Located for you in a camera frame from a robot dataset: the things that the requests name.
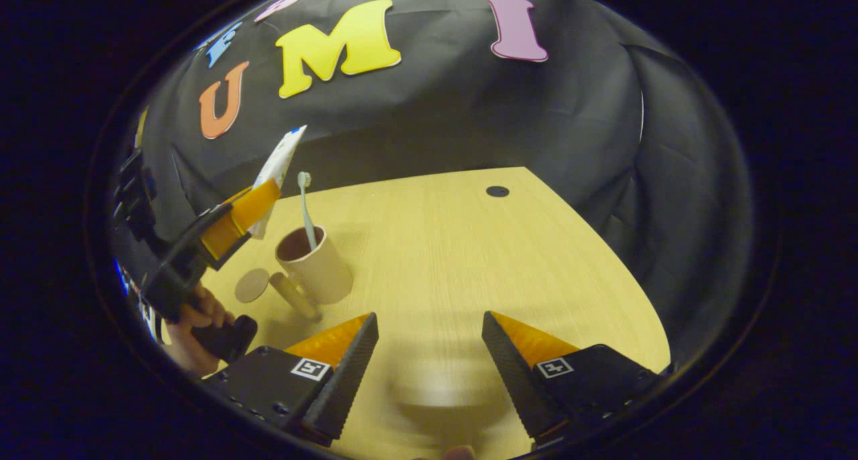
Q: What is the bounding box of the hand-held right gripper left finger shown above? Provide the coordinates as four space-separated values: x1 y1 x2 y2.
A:
201 311 380 446

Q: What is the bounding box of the white toothpaste tube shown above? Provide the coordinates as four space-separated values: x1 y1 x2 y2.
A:
248 125 308 239

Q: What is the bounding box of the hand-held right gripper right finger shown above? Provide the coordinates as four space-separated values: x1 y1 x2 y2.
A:
481 310 671 447

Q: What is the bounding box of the black backdrop cloth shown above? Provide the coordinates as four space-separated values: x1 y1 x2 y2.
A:
111 0 751 367

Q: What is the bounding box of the white toothbrush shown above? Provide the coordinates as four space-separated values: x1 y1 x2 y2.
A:
297 172 319 251

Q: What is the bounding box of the round brown coaster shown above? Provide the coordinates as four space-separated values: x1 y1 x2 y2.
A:
235 268 270 304

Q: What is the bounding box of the beige cup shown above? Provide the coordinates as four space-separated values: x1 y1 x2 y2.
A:
269 225 355 323

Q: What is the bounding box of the wooden desktop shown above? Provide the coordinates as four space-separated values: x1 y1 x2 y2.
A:
194 167 672 460

